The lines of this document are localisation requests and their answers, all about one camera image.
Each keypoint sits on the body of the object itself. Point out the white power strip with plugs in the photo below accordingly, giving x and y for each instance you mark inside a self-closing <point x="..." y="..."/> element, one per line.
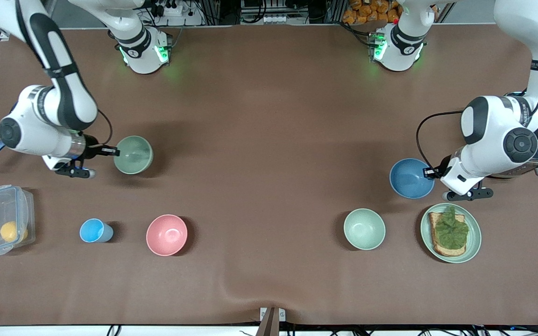
<point x="180" y="16"/>

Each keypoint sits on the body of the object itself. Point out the orange snack bag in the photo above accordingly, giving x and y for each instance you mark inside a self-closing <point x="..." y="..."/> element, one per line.
<point x="367" y="11"/>

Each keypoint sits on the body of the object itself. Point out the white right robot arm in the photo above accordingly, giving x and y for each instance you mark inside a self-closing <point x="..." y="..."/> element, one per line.
<point x="63" y="93"/>

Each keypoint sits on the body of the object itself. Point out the long white power strip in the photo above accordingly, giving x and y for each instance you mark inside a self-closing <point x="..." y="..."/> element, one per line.
<point x="285" y="19"/>

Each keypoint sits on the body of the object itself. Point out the green plate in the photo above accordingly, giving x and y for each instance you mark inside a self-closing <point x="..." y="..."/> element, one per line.
<point x="474" y="233"/>

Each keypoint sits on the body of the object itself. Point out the blue bowl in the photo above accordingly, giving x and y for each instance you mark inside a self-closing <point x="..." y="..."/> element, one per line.
<point x="409" y="179"/>

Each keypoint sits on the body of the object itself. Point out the green bowl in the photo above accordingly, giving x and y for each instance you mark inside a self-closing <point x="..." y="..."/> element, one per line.
<point x="136" y="156"/>
<point x="364" y="229"/>

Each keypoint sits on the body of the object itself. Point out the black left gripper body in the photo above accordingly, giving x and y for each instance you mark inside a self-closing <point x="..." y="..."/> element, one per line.
<point x="442" y="167"/>

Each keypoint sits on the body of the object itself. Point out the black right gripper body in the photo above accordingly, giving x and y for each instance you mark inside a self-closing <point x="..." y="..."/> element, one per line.
<point x="91" y="150"/>

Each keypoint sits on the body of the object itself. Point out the metal table edge bracket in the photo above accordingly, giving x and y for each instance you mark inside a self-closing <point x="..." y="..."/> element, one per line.
<point x="271" y="319"/>

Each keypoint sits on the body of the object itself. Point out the toast slice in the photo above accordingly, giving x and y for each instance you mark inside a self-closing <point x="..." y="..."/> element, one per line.
<point x="442" y="249"/>

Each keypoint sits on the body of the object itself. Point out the yellow lemon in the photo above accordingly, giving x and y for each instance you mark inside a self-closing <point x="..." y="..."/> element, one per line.
<point x="10" y="231"/>

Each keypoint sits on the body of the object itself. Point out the green lettuce leaf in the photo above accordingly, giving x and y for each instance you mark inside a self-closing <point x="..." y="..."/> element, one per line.
<point x="452" y="231"/>

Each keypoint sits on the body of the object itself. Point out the pink bowl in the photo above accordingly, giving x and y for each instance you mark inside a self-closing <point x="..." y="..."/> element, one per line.
<point x="166" y="235"/>

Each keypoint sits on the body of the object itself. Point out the light blue cup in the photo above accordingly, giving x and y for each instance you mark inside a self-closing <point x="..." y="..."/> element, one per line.
<point x="92" y="230"/>

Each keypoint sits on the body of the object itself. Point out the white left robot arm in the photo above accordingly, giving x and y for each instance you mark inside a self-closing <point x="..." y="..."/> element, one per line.
<point x="488" y="126"/>

